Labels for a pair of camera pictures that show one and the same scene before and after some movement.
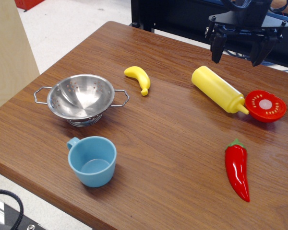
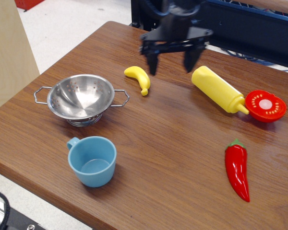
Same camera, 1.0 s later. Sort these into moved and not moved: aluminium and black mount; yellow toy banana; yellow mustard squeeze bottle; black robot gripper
Moved: black robot gripper
Not moved: yellow toy banana; yellow mustard squeeze bottle; aluminium and black mount
